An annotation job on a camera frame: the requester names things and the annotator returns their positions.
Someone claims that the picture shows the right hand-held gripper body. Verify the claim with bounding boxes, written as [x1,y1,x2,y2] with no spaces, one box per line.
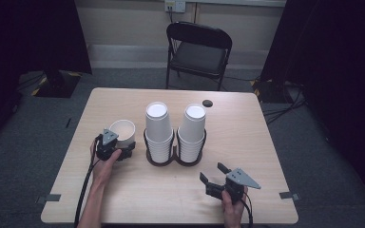
[204,167,262,204]

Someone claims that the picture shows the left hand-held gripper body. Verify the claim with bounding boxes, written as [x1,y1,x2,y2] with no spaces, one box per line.
[94,127,124,162]

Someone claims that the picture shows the single white paper cup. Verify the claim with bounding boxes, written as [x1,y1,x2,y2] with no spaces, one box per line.
[108,119,137,149]

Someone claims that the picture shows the black wire cup holder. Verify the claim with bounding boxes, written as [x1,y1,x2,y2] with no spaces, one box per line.
[143,127,208,167]

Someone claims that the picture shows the stack of white paper cups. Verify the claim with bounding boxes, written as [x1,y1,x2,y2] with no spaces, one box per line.
[177,104,207,163]
[144,101,175,164]

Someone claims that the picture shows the person's left hand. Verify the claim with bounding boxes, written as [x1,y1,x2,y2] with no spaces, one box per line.
[89,141,124,188]

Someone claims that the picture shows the person's right hand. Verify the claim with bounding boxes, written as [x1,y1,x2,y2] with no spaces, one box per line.
[221,186,249,228]

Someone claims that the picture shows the grey tape mark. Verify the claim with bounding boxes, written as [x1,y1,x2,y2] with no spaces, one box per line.
[279,190,300,201]
[35,193,63,204]

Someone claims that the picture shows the black stand base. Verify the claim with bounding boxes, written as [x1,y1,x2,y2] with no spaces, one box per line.
[250,78,296,105]
[30,68,84,99]

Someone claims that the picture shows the black folding chair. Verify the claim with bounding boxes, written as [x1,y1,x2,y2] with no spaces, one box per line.
[165,21,234,92]

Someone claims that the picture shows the black curtain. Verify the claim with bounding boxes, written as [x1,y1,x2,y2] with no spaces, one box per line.
[0,0,93,142]
[260,0,365,207]

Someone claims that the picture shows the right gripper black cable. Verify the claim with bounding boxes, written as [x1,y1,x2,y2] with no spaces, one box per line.
[240,190,255,228]

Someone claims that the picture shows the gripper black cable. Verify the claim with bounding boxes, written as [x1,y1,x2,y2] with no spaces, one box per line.
[73,134,105,228]
[240,190,255,228]

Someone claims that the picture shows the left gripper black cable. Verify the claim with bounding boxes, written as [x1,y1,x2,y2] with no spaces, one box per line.
[73,134,105,228]

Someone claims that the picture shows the black floor cables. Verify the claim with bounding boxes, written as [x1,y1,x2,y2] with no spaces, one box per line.
[261,81,309,125]

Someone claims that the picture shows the black plug and cord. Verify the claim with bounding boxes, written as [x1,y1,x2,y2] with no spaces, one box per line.
[166,5,176,24]

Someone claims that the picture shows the white wall socket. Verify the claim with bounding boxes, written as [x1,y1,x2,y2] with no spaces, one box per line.
[163,0,187,14]

